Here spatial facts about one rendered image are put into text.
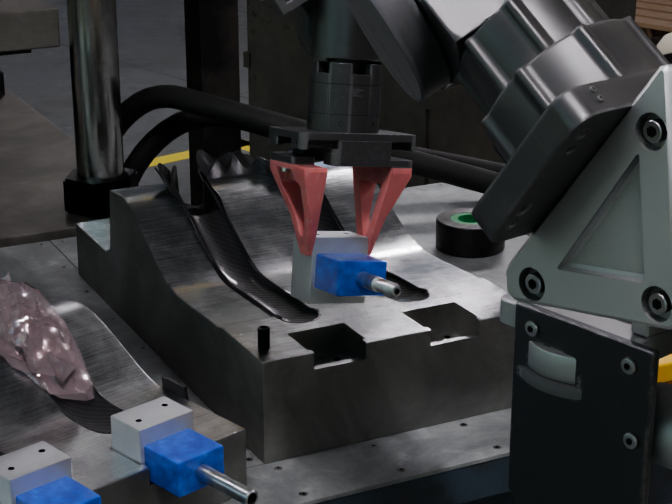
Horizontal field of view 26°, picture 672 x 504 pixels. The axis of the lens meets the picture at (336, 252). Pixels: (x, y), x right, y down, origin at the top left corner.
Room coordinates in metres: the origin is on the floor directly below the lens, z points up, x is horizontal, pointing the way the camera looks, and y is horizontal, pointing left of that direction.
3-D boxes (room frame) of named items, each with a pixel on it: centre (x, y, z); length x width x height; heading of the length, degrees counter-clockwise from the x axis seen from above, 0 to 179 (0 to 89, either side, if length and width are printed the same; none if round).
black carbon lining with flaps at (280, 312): (1.32, 0.06, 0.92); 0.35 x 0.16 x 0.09; 27
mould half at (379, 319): (1.34, 0.05, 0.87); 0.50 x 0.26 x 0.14; 27
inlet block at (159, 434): (0.95, 0.10, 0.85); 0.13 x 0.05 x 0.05; 44
